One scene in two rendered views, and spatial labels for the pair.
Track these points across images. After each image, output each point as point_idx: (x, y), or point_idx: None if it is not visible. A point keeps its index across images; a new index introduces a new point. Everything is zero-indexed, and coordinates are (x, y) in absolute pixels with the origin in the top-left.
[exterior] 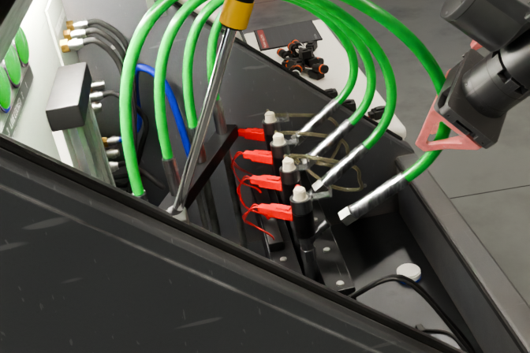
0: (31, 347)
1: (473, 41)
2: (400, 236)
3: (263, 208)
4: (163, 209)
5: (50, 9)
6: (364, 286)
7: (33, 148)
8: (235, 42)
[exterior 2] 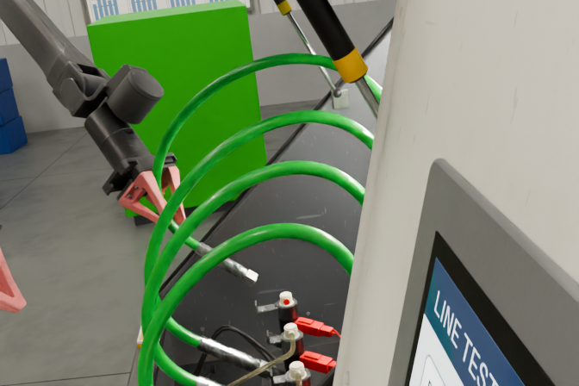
0: None
1: (17, 301)
2: None
3: (326, 326)
4: (340, 86)
5: None
6: (253, 339)
7: (382, 39)
8: (334, 366)
